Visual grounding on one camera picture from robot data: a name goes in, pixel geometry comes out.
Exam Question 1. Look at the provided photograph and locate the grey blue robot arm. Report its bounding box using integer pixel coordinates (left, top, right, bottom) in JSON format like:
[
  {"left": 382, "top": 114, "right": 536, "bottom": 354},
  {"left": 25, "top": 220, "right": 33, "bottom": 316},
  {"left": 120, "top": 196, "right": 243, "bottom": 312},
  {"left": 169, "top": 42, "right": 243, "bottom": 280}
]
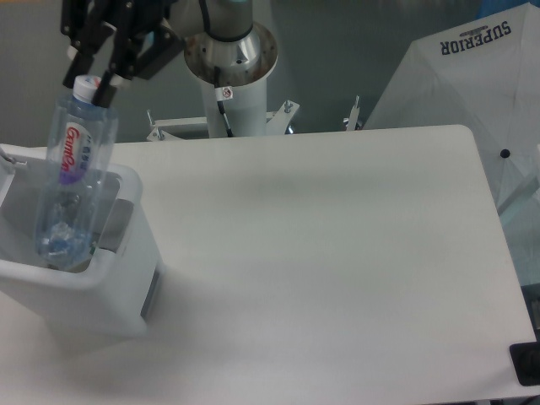
[{"left": 60, "top": 1, "right": 253, "bottom": 108}]

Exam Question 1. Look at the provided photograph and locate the white metal base frame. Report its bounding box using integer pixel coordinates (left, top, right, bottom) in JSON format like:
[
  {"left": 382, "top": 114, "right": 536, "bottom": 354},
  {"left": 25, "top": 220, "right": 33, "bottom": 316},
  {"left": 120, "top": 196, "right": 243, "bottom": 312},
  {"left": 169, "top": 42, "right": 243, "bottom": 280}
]
[{"left": 145, "top": 94, "right": 363, "bottom": 142}]

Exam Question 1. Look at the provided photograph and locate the black device at table edge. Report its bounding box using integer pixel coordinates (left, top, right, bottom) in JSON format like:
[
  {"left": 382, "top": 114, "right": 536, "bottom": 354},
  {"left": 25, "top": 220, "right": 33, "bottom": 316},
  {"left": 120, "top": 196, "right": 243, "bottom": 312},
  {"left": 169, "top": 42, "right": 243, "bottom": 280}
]
[{"left": 509, "top": 342, "right": 539, "bottom": 386}]

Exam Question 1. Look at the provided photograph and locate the white umbrella with text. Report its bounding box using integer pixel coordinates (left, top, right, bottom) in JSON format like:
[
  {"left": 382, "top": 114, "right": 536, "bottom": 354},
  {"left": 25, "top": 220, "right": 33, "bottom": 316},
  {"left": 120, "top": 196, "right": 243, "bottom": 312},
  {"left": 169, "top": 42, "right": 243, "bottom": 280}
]
[{"left": 365, "top": 3, "right": 539, "bottom": 205}]

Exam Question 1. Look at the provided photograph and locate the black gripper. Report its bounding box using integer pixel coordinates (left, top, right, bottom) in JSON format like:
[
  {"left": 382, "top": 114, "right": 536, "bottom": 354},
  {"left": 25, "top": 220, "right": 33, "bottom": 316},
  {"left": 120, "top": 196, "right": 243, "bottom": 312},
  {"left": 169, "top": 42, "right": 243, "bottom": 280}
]
[{"left": 60, "top": 0, "right": 182, "bottom": 108}]

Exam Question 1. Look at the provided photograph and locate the black cable on pedestal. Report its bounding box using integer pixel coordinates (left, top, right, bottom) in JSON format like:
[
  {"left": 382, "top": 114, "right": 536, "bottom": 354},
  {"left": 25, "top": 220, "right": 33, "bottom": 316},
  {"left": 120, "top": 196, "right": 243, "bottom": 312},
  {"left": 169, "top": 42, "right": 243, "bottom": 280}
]
[{"left": 212, "top": 66, "right": 235, "bottom": 138}]

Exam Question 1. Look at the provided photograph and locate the clear plastic water bottle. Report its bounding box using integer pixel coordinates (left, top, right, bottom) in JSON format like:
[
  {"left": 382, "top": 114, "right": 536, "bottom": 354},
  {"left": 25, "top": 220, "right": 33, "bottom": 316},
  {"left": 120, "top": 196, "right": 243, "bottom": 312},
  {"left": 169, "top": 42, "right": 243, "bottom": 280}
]
[{"left": 35, "top": 75, "right": 118, "bottom": 271}]

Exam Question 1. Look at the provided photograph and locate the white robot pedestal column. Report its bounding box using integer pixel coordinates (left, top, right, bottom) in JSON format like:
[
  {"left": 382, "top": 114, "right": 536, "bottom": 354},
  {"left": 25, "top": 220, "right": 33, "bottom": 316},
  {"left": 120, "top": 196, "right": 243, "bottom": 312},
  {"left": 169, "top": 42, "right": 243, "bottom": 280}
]
[{"left": 184, "top": 22, "right": 278, "bottom": 138}]

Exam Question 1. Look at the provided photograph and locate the white trash can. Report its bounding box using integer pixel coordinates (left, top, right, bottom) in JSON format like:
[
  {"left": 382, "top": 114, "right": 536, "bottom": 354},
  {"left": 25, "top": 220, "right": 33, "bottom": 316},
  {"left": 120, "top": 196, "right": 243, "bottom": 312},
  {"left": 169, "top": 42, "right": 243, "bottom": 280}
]
[{"left": 1, "top": 145, "right": 163, "bottom": 337}]

